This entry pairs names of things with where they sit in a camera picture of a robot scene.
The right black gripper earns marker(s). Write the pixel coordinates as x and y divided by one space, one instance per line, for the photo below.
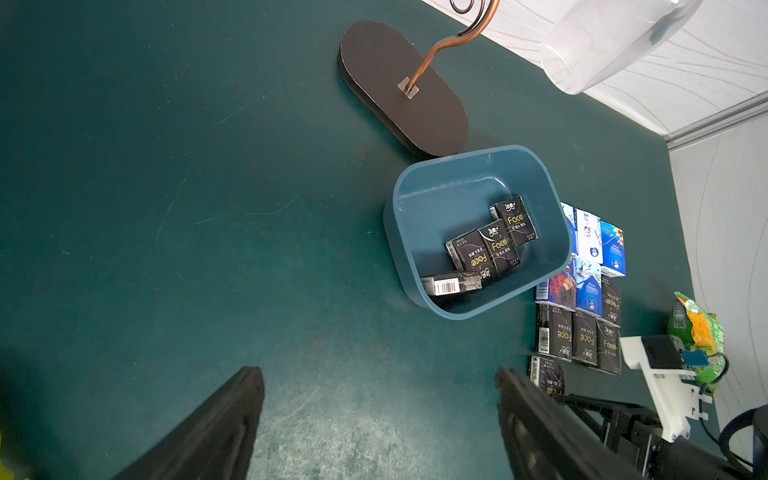
630 430

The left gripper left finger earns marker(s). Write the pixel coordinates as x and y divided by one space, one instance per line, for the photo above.
216 441

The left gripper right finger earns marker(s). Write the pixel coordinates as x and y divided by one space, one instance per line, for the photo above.
543 442

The black Face tissue pack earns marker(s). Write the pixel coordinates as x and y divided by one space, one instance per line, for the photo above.
547 375
612 301
608 348
554 332
584 346

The dark blue tissue pack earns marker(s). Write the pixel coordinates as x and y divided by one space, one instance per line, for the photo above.
559 290

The blue pocket tissue pack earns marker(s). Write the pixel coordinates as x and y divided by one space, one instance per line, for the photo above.
614 259

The teal plastic storage box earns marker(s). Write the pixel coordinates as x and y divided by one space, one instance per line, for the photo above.
437 200

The blue white tissue pack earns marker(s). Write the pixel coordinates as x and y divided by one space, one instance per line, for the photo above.
569 214

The black face pack in box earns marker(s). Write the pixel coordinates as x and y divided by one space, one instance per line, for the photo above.
487 250
514 215

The green snack bag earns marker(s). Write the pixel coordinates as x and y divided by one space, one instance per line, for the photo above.
699 331

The metal scroll cup stand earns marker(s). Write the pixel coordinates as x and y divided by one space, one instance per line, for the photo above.
398 85

